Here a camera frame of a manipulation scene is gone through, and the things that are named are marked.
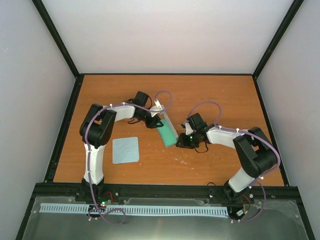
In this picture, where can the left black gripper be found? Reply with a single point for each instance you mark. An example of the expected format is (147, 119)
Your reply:
(156, 120)

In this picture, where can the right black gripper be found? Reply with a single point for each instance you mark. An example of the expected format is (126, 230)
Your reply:
(183, 143)

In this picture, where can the grey glasses case green lining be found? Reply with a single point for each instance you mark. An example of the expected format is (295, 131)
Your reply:
(167, 132)

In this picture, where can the light blue cleaning cloth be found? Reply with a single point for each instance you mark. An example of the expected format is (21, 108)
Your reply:
(125, 150)

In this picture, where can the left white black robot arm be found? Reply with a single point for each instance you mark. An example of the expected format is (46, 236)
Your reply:
(96, 130)

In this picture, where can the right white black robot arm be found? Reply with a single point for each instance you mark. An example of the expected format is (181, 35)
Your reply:
(257, 156)

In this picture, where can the left controller board with leds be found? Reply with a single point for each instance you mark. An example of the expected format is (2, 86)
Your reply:
(105, 199)

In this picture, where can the clear acrylic cover plate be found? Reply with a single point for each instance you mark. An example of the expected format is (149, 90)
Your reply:
(271, 220)

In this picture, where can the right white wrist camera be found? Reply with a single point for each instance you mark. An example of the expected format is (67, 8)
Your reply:
(187, 128)

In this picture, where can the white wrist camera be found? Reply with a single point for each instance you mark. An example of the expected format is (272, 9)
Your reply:
(158, 108)
(187, 128)

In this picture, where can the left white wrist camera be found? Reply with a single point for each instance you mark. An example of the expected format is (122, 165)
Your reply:
(158, 108)

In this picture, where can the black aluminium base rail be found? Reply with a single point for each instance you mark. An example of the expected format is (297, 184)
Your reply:
(215, 194)

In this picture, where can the right controller board with wires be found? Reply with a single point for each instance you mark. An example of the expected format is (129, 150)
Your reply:
(245, 206)

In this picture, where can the light blue slotted cable duct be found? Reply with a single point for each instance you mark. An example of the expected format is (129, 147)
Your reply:
(136, 210)

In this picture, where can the left black frame post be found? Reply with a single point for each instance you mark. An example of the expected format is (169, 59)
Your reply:
(47, 20)

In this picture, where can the black frame post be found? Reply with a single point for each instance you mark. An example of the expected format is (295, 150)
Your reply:
(47, 20)
(285, 23)

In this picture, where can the right black frame post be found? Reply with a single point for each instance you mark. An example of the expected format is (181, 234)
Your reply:
(285, 23)

